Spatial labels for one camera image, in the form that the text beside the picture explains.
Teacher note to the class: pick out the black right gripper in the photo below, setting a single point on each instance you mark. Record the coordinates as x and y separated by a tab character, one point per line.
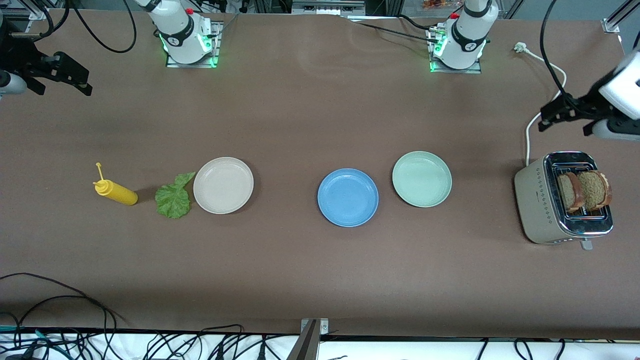
19	61

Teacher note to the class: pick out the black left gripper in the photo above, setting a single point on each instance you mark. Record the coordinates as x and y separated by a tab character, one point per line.
590	101

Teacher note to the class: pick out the brown bread slice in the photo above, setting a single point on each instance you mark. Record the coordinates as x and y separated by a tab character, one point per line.
567	192
595	190

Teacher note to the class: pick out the yellow mustard squeeze bottle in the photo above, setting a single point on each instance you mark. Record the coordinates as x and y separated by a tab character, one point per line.
120	194

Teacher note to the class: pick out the green lettuce leaf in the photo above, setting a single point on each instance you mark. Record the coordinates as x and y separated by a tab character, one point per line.
172	200

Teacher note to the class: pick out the blue round plate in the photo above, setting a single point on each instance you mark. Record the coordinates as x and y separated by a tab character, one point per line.
348	197

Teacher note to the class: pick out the pale green round plate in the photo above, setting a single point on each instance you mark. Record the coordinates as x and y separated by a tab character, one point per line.
421	179

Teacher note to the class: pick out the beige round plate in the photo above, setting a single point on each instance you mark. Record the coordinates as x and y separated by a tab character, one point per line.
223	185

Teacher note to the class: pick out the beige chrome toaster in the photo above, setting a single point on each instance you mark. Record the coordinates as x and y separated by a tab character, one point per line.
537	205

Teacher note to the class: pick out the orange snack packet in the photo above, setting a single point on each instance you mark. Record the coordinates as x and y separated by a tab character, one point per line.
437	4

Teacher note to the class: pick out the grey electronics box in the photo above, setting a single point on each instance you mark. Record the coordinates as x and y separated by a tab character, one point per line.
327	7

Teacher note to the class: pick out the silver aluminium frame profile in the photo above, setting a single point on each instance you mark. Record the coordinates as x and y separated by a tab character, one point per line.
612	25

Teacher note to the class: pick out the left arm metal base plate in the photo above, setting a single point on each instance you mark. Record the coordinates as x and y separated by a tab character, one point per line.
455	71

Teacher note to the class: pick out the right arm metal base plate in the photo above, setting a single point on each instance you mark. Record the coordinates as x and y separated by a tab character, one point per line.
192	65

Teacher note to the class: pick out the small metal corner bracket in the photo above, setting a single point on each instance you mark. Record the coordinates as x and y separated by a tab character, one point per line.
324	327

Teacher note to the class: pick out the dark aluminium frame profile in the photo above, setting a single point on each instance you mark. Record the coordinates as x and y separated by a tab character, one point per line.
305	347

